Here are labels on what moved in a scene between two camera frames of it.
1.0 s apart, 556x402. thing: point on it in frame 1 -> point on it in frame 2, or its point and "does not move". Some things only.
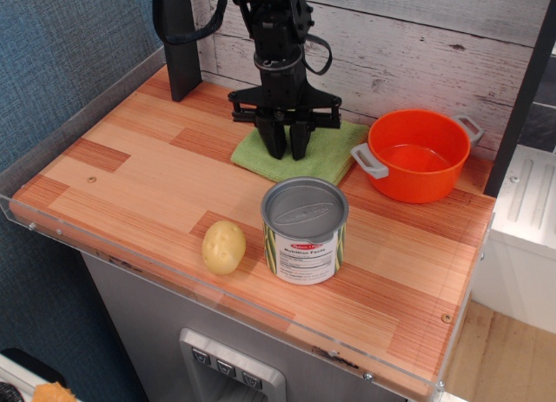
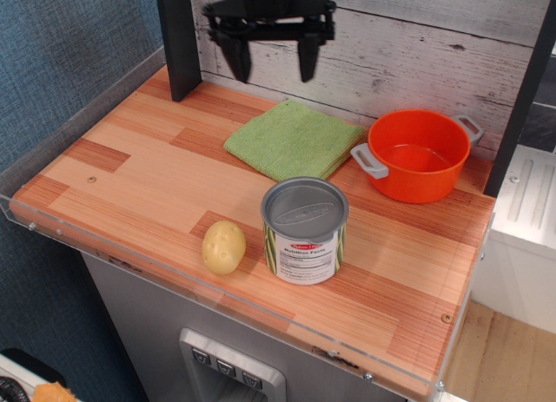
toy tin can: [304, 220] does not move
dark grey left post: [178, 17] does not move
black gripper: [285, 95] -> [270, 12]
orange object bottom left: [52, 392] does not move
